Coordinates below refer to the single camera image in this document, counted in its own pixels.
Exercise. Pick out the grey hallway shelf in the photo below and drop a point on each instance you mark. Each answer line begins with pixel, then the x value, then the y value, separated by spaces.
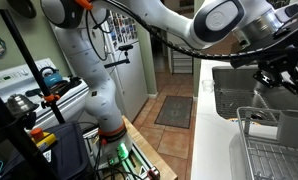
pixel 182 63

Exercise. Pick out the grey utensil holder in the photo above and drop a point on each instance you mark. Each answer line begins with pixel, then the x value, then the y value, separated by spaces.
pixel 292 130

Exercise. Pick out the thin black stand pole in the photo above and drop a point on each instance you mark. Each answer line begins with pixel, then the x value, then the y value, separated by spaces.
pixel 29 56

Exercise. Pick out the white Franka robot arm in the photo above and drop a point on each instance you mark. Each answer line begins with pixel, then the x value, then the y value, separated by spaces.
pixel 99 96

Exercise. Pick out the white refrigerator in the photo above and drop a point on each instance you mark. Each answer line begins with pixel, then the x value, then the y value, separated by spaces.
pixel 132 76

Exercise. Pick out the patterned floor rug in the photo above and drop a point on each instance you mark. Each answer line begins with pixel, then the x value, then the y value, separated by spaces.
pixel 174 112

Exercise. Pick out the black stove pan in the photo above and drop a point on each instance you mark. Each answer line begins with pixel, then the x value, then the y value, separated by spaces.
pixel 64 85

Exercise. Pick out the black wall pan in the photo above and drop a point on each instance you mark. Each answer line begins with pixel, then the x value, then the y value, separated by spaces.
pixel 22 7

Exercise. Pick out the white drain tray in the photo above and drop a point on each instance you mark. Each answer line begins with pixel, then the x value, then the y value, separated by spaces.
pixel 237 156

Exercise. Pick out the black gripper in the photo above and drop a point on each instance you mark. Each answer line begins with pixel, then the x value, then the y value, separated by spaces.
pixel 289 65

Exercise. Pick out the white kitchen stove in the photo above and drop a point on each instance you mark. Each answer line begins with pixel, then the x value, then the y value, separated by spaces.
pixel 9 78

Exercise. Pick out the black controller box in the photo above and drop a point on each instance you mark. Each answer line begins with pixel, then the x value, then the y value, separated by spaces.
pixel 69 150

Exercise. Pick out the large cardboard box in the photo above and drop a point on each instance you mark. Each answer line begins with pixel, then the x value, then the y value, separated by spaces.
pixel 222 46

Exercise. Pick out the clear plastic cup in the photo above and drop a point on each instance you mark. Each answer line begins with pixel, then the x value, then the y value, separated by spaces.
pixel 208 86

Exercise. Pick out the orange pole clamp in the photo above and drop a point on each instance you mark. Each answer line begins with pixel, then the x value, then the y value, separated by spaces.
pixel 50 99

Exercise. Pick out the stainless steel sink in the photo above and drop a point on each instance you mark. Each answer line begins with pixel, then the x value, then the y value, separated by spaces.
pixel 235 83

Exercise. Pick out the silver dome kettle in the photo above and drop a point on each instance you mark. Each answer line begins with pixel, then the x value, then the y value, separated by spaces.
pixel 19 105

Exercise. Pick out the black camera on mount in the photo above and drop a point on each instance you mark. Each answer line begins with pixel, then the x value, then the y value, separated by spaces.
pixel 122 55

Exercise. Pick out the red yellow emergency stop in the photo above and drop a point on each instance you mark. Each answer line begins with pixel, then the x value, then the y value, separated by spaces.
pixel 42 136

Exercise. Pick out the thick black stand pole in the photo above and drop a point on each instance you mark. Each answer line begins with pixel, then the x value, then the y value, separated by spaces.
pixel 19 140

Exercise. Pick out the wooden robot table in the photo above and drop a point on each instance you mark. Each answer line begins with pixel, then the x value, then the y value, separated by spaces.
pixel 145 146

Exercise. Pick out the blue teapot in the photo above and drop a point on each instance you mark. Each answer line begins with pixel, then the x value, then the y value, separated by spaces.
pixel 52 78

